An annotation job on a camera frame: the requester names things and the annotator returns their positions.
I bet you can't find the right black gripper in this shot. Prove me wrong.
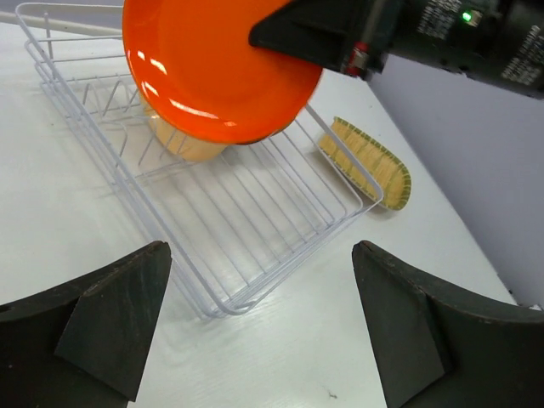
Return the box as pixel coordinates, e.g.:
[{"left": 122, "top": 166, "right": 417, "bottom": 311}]
[{"left": 339, "top": 1, "right": 543, "bottom": 99}]

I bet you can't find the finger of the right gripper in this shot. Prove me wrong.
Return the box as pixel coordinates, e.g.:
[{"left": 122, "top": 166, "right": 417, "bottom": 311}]
[{"left": 249, "top": 0, "right": 374, "bottom": 71}]

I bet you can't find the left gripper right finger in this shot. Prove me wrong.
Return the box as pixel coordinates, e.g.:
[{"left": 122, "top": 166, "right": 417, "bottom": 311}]
[{"left": 352, "top": 241, "right": 543, "bottom": 407}]

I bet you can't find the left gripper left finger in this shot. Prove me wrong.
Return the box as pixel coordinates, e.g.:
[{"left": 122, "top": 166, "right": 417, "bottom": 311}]
[{"left": 1, "top": 241, "right": 172, "bottom": 407}]

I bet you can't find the orange translucent plate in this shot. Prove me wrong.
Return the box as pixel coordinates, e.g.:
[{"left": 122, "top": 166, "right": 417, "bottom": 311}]
[{"left": 122, "top": 0, "right": 322, "bottom": 145}]

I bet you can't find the yellow bamboo-pattern rectangular plate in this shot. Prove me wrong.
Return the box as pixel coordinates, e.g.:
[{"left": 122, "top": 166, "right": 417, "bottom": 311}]
[{"left": 319, "top": 116, "right": 411, "bottom": 211}]

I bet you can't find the tan round plate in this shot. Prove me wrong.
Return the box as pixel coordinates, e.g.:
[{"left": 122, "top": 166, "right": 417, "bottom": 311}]
[{"left": 139, "top": 94, "right": 228, "bottom": 162}]

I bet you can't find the white wire dish rack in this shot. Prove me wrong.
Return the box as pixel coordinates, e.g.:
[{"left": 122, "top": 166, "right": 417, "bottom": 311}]
[{"left": 14, "top": 3, "right": 374, "bottom": 317}]

